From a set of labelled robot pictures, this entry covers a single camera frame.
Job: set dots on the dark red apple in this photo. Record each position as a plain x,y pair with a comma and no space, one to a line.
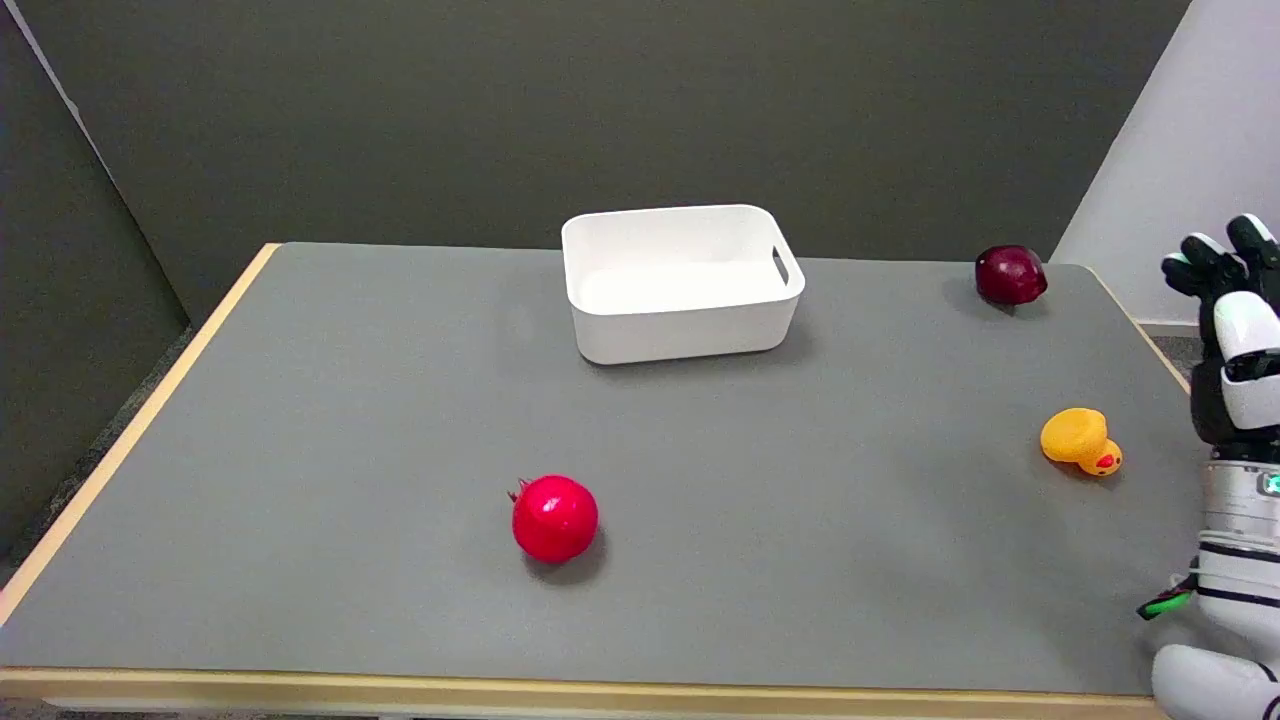
1010,274

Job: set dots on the grey table mat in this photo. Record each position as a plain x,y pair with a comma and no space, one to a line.
620,470

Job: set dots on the yellow rubber duck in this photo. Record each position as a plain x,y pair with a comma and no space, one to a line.
1077,437

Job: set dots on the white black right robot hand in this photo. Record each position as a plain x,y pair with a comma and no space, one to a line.
1243,345

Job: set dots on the red pomegranate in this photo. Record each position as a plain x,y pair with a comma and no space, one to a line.
554,517

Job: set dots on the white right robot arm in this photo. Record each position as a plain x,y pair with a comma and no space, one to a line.
1235,590

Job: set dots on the white plastic storage bin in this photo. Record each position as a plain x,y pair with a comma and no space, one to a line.
680,285

